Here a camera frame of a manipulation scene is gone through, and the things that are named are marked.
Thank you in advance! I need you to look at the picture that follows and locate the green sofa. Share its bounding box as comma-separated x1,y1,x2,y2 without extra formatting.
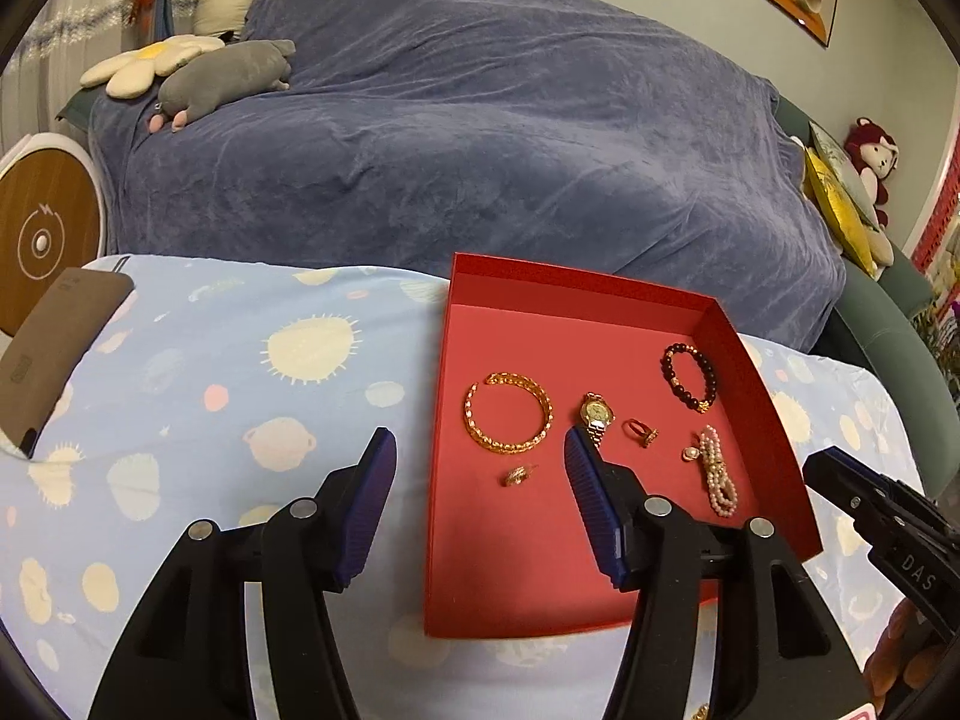
765,93,958,497

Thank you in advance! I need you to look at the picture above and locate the yellow satin pillow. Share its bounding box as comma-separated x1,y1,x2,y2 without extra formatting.
802,148,878,278

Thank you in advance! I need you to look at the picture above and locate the grey patterned pillow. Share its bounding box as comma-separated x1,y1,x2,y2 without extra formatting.
811,124,895,268

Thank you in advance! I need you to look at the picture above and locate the blue-grey bed blanket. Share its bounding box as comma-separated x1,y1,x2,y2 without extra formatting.
88,0,846,349

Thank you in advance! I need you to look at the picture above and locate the small gold stud earring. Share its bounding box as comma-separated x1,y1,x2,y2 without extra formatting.
500,465,537,488

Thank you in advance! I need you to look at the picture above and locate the white sheer curtain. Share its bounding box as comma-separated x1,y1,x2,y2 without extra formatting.
0,0,163,160

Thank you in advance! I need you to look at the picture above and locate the white flower plush pillow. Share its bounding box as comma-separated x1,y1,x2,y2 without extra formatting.
80,34,224,101

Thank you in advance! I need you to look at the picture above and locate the round wooden white side table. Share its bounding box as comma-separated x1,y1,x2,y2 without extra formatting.
0,132,106,337

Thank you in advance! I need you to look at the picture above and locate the red monkey plush toy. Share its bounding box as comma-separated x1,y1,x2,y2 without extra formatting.
844,117,900,229

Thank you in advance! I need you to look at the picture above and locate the grey plush toy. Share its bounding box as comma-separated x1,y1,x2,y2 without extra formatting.
148,39,296,133

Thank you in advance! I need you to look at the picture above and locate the planet print blue tablecloth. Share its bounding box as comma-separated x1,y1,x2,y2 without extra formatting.
2,255,919,718

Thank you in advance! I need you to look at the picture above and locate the brown leather pouch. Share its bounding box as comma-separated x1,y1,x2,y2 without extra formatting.
0,268,133,460

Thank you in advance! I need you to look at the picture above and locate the white pearl bracelet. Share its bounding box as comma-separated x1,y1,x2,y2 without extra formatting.
680,424,742,519

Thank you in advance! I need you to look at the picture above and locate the red shallow cardboard tray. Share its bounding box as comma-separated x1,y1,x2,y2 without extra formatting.
423,250,825,641

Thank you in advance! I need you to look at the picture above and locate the gold chain-link bangle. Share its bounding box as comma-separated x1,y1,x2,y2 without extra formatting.
462,372,553,455

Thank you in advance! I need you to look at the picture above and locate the gold wristwatch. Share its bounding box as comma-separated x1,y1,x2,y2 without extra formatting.
579,392,615,447

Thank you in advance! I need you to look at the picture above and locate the person's right hand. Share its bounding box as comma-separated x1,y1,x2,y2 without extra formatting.
864,598,958,718

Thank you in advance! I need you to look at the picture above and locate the dark red bead bracelet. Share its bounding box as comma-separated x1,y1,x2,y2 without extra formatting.
659,341,719,415

